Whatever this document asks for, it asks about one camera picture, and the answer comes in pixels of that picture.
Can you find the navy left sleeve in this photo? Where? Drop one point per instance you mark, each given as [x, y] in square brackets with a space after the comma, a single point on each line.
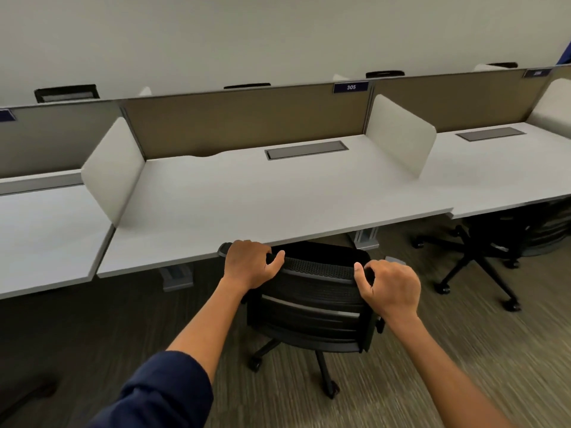
[156, 396]

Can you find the dark blue wall poster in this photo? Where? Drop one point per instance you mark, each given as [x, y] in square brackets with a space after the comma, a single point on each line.
[565, 55]

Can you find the person's right forearm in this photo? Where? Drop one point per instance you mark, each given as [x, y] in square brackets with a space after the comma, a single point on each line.
[446, 378]

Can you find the person's left forearm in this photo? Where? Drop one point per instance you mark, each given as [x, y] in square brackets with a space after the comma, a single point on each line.
[200, 325]

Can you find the person's left hand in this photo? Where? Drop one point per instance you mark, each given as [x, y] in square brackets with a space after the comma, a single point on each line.
[247, 265]

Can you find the tan fabric desk partition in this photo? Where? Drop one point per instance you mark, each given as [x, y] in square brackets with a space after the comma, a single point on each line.
[468, 100]
[563, 72]
[223, 120]

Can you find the white desk divider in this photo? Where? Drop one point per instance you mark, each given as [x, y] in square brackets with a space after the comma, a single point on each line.
[339, 78]
[553, 111]
[397, 133]
[145, 92]
[113, 169]
[484, 67]

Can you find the grey fabric desk partition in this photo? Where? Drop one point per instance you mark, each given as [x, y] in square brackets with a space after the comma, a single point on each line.
[53, 138]

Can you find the person's right hand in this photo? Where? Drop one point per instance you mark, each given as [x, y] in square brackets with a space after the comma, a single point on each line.
[392, 291]

